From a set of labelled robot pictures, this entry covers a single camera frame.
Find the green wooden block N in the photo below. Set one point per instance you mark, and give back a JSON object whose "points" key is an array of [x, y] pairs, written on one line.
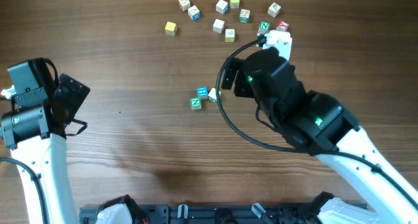
{"points": [[264, 28]]}

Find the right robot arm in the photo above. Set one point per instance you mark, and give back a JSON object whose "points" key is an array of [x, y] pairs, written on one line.
{"points": [[318, 125]]}

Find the red wooden letter block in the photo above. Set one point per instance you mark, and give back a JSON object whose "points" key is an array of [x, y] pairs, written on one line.
{"points": [[283, 26]]}

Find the yellow-edged wooden block K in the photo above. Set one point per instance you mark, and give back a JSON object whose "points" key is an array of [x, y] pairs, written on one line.
{"points": [[229, 35]]}

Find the yellow wooden block left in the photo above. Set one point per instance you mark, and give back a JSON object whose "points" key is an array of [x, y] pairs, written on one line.
{"points": [[171, 28]]}

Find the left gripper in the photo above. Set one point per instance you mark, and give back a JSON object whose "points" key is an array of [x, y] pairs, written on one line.
{"points": [[72, 90]]}

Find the yellow wooden block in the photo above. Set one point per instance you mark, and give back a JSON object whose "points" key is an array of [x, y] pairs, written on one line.
{"points": [[171, 28], [234, 3]]}

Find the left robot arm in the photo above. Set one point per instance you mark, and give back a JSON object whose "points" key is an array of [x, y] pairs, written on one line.
{"points": [[44, 175]]}

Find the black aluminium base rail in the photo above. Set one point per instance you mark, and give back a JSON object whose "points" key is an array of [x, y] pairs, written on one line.
{"points": [[281, 214]]}

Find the blue-edged wooden block P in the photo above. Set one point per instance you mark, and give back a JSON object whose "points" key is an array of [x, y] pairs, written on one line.
{"points": [[222, 6]]}

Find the plain wooden block bird picture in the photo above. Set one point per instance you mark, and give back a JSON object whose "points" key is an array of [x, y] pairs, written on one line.
{"points": [[274, 9]]}

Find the yellow wooden block top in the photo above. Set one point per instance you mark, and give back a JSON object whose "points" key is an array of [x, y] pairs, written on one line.
{"points": [[234, 3]]}

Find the teal-edged wooden block V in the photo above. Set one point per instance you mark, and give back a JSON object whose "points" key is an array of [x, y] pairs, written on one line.
{"points": [[212, 95]]}

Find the blue wooden letter block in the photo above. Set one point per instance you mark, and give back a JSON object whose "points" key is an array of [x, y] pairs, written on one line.
{"points": [[202, 92]]}

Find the green wooden block Z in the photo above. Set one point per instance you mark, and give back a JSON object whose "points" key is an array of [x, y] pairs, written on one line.
{"points": [[195, 103]]}

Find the red-edged wooden block top left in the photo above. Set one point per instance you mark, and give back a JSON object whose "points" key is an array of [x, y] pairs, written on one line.
{"points": [[184, 4]]}

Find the blue-edged wooden block A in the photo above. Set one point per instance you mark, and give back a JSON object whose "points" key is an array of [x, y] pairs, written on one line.
{"points": [[194, 13]]}

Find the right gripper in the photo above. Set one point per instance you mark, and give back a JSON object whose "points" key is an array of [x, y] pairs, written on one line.
{"points": [[241, 89]]}

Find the dark green block Z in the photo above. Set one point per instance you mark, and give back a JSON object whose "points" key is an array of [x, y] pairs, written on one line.
{"points": [[244, 16]]}

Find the plain wooden block centre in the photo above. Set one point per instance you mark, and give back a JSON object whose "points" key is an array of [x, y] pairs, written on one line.
{"points": [[218, 25]]}

